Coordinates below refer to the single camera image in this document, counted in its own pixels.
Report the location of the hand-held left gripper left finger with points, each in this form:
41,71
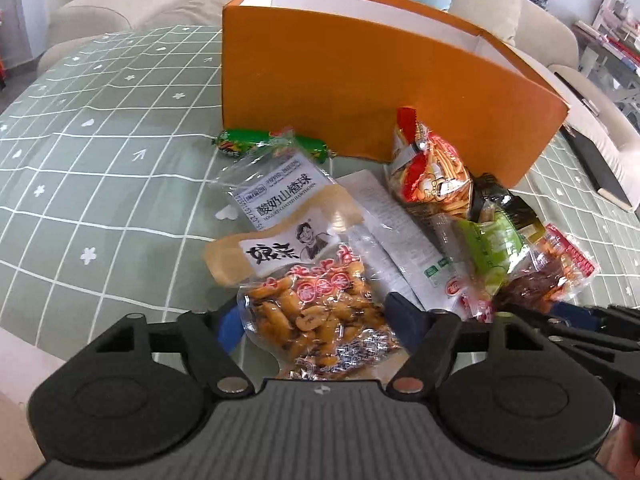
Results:
229,330

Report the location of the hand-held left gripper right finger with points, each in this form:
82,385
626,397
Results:
400,312

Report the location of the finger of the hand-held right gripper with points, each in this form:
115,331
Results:
570,312
602,312

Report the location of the red clear snack packet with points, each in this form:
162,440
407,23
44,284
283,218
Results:
545,275

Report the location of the long white snack packet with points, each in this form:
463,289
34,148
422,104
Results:
400,240

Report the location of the broad bean snack packet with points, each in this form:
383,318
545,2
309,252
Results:
310,310

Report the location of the green snack packet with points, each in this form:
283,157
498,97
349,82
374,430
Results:
490,250

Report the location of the dark snack packet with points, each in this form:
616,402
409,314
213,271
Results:
505,200

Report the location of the tan clear snack packet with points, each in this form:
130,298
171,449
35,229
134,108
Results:
280,200

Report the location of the red orange noodle snack bag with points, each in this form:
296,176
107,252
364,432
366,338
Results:
435,175

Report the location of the green sausage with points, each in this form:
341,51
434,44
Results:
240,140

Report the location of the orange cardboard box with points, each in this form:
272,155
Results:
350,85

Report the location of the black notebook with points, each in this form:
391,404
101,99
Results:
595,165

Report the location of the green checked tablecloth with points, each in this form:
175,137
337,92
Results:
100,185

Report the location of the black flat device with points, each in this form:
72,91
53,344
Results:
575,92

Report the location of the white shelf with magazines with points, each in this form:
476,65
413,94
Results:
615,50

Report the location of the beige sofa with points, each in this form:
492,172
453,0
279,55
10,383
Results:
100,15

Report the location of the red black object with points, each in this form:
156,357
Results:
3,72

